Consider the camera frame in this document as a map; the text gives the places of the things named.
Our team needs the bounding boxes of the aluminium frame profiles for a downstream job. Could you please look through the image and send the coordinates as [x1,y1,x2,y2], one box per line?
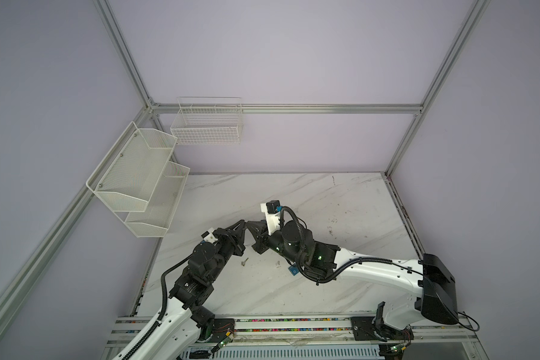
[0,0,491,334]

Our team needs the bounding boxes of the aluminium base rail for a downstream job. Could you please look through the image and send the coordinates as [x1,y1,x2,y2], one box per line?
[105,312,482,350]

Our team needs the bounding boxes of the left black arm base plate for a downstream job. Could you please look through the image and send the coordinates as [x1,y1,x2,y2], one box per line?
[196,318,236,343]

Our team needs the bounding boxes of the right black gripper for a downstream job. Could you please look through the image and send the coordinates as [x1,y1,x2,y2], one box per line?
[244,220,302,266]

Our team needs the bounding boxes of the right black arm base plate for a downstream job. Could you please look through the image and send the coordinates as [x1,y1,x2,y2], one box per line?
[350,316,413,342]

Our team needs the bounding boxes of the large blue padlock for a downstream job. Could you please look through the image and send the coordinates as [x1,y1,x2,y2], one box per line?
[288,265,299,276]

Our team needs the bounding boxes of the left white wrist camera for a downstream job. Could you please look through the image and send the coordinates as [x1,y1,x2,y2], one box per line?
[201,228,217,243]

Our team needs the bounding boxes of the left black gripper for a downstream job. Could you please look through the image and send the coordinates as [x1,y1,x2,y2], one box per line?
[205,219,245,283]

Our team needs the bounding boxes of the white wire basket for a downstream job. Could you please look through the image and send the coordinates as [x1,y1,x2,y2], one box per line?
[170,97,243,146]

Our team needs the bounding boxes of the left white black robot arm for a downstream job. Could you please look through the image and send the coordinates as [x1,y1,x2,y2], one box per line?
[114,220,246,359]

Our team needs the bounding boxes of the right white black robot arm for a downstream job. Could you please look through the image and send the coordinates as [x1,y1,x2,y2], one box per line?
[246,220,459,338]

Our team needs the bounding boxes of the white mesh two-tier shelf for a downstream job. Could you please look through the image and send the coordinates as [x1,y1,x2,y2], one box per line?
[85,122,190,238]

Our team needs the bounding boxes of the right black cable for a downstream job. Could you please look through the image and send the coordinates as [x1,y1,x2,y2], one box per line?
[278,205,481,333]

